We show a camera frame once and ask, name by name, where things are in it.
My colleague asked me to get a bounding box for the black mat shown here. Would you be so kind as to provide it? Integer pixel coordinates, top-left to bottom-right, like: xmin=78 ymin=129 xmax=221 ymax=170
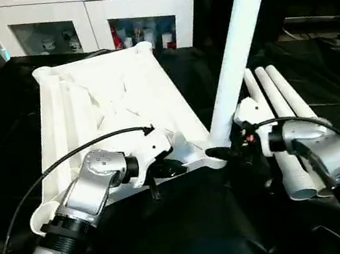
xmin=0 ymin=0 xmax=340 ymax=254

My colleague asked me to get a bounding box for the white plastic table leg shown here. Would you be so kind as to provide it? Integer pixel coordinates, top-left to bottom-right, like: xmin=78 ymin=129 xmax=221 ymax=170
xmin=253 ymin=58 xmax=336 ymax=207
xmin=241 ymin=60 xmax=320 ymax=207
xmin=265 ymin=58 xmax=319 ymax=127
xmin=183 ymin=0 xmax=306 ymax=151

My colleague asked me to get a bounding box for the white plastic table top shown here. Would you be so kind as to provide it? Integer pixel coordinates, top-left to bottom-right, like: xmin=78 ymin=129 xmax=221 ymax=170
xmin=1 ymin=30 xmax=238 ymax=239

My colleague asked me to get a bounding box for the white cabinet with glass doors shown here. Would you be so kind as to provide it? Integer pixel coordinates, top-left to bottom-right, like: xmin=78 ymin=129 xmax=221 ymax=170
xmin=0 ymin=0 xmax=206 ymax=81

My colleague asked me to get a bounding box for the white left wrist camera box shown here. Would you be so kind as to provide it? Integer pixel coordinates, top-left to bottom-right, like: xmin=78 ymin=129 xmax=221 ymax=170
xmin=121 ymin=127 xmax=181 ymax=190

